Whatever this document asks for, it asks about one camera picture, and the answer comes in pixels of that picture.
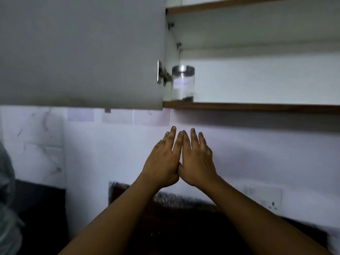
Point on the person's right hand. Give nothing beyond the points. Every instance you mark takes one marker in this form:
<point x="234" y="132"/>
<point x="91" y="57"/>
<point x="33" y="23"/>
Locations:
<point x="198" y="168"/>

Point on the person's left hand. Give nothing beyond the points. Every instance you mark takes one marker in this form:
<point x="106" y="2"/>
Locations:
<point x="160" y="168"/>

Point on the person's right middle finger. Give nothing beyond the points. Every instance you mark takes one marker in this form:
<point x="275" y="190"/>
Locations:
<point x="194" y="139"/>

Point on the person's left little finger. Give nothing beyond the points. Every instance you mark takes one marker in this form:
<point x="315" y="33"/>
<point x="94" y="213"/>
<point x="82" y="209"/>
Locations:
<point x="159" y="145"/>

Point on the person's right little finger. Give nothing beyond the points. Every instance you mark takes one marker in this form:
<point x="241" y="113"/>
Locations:
<point x="209" y="153"/>

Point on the person's left middle finger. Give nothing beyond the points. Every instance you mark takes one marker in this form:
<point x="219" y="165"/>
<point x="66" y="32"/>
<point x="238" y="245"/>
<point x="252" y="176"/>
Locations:
<point x="172" y="138"/>

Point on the person's left forearm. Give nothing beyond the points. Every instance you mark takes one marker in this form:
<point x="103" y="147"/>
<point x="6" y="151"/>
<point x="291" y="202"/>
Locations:
<point x="111" y="220"/>

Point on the person's right forearm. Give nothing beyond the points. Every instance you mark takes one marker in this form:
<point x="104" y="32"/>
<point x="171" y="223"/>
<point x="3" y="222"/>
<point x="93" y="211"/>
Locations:
<point x="255" y="223"/>

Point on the glass jar with metal lid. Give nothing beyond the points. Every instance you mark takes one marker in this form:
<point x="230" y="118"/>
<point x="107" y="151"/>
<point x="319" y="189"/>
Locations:
<point x="183" y="83"/>

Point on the metal cabinet door hinge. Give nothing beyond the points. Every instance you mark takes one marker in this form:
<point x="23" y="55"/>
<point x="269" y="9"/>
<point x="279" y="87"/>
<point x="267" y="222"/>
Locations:
<point x="162" y="73"/>

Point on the grey cabinet door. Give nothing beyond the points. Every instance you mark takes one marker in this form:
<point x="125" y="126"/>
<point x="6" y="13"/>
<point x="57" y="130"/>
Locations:
<point x="79" y="50"/>

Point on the translucent plastic bag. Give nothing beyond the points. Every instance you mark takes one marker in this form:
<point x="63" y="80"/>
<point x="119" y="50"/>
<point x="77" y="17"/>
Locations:
<point x="6" y="199"/>

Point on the white wall socket plate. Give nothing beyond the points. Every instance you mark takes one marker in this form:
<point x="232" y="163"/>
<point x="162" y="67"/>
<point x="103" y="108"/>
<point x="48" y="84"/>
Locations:
<point x="263" y="196"/>

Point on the white wall cabinet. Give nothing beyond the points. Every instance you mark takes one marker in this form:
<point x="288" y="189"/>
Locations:
<point x="252" y="76"/>

